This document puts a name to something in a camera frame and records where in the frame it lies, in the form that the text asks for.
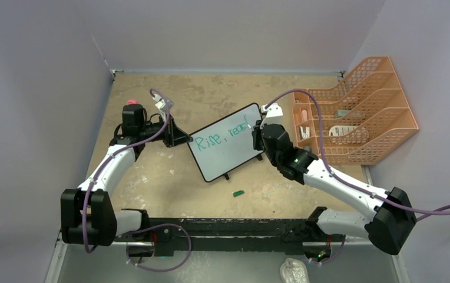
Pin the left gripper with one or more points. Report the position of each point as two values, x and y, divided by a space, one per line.
174 136

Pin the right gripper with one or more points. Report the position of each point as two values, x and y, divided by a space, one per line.
257 134

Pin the small whiteboard black frame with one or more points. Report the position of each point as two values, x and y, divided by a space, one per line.
225 144

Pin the green marker cap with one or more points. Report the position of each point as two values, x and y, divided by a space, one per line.
238 193

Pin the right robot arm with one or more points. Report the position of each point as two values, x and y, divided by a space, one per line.
381 216

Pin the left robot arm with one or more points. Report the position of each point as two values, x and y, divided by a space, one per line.
87 214

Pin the white stapler in organizer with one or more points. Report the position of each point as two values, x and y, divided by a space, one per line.
305 132

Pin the white label card in organizer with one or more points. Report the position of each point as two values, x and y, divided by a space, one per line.
341 130

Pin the orange plastic file organizer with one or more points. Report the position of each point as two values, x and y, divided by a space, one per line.
369 97

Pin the clear plastic bag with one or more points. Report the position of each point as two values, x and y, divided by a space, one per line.
294 271

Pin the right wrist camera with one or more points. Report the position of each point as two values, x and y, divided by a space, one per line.
272 114

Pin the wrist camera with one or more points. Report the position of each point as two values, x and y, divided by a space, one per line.
163 106
272 114

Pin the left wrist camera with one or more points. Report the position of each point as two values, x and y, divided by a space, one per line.
163 106

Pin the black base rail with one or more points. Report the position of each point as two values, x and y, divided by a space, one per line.
289 236

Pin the aluminium frame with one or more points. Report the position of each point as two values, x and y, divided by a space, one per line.
178 190

